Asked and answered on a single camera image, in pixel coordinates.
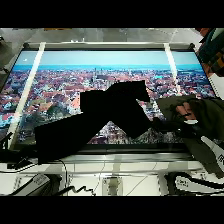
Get black pants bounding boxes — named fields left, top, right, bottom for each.
left=34, top=79, right=155, bottom=165

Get heap of clothes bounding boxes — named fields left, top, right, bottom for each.
left=195, top=28, right=224, bottom=78

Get pink garment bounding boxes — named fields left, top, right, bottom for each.
left=175, top=102, right=198, bottom=118

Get olive green garment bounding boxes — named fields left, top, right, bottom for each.
left=156, top=94, right=224, bottom=180

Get silver frame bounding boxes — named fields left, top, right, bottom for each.
left=0, top=41, right=224, bottom=197

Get black cable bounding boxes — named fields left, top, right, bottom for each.
left=49, top=159, right=98, bottom=197

